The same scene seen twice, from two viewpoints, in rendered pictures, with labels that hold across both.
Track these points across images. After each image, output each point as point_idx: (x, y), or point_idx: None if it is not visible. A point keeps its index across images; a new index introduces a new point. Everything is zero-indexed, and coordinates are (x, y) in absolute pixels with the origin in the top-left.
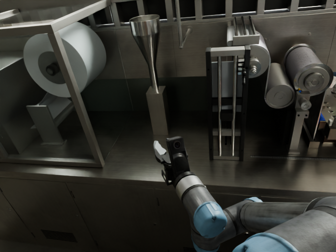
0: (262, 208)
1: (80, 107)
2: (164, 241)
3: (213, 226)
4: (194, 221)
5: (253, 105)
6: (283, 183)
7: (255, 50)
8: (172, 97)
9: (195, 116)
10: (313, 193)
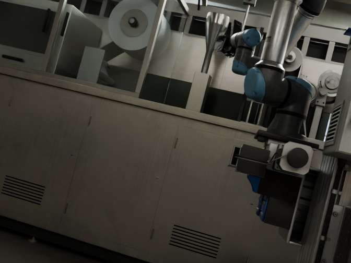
0: None
1: (154, 35)
2: (155, 211)
3: (254, 33)
4: (243, 32)
5: None
6: None
7: (293, 50)
8: (207, 108)
9: None
10: (318, 142)
